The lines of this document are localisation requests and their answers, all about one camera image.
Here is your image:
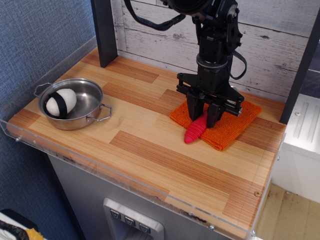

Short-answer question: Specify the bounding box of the yellow object at corner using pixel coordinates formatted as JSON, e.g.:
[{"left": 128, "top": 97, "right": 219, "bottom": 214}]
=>
[{"left": 25, "top": 228, "right": 45, "bottom": 240}]

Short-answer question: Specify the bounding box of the stainless steel pot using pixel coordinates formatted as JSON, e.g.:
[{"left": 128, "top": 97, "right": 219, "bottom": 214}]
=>
[{"left": 33, "top": 78, "right": 112, "bottom": 130}]

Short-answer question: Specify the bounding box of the dark left frame post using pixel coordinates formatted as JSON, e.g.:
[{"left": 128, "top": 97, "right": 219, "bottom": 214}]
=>
[{"left": 90, "top": 0, "right": 118, "bottom": 68}]

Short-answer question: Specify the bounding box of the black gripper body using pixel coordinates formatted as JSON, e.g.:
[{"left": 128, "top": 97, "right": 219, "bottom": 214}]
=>
[{"left": 177, "top": 59, "right": 244, "bottom": 103}]

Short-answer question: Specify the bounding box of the clear acrylic table guard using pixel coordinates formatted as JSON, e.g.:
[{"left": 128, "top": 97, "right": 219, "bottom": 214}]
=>
[{"left": 8, "top": 33, "right": 285, "bottom": 239}]

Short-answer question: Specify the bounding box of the black braided cable sleeve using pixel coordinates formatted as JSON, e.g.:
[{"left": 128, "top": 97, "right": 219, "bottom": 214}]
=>
[{"left": 0, "top": 219, "right": 30, "bottom": 240}]

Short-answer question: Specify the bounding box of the dark frame post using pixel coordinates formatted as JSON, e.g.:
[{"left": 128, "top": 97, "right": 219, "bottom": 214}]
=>
[
  {"left": 279, "top": 10, "right": 320, "bottom": 124},
  {"left": 90, "top": 0, "right": 118, "bottom": 68}
]

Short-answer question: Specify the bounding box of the grey toy fridge cabinet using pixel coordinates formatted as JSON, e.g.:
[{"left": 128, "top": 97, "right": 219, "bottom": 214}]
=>
[{"left": 49, "top": 156, "right": 226, "bottom": 240}]

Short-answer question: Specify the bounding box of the white toy sink unit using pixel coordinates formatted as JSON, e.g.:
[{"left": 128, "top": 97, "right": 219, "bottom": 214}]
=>
[{"left": 271, "top": 94, "right": 320, "bottom": 203}]

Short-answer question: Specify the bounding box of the orange knitted cloth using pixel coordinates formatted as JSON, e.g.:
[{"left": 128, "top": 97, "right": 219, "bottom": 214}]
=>
[{"left": 169, "top": 101, "right": 262, "bottom": 151}]

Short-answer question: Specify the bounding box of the dark right frame post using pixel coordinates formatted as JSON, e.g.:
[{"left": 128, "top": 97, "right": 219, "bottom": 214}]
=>
[{"left": 279, "top": 10, "right": 320, "bottom": 124}]

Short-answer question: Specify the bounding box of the silver dispenser button panel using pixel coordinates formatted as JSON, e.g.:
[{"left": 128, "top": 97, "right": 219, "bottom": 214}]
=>
[{"left": 103, "top": 197, "right": 165, "bottom": 240}]

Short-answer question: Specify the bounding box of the white plush sushi toy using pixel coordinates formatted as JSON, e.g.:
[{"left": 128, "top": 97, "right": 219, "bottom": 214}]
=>
[{"left": 45, "top": 88, "right": 77, "bottom": 119}]

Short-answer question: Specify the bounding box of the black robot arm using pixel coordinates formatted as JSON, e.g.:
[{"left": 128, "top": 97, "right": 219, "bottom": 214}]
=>
[{"left": 163, "top": 0, "right": 245, "bottom": 128}]

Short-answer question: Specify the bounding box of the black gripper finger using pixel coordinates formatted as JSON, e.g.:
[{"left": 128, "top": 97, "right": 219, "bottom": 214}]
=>
[
  {"left": 206, "top": 103, "right": 224, "bottom": 128},
  {"left": 186, "top": 92, "right": 206, "bottom": 121}
]

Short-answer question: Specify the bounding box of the spoon with red handle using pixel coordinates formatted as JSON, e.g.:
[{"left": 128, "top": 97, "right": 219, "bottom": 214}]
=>
[{"left": 183, "top": 86, "right": 239, "bottom": 145}]

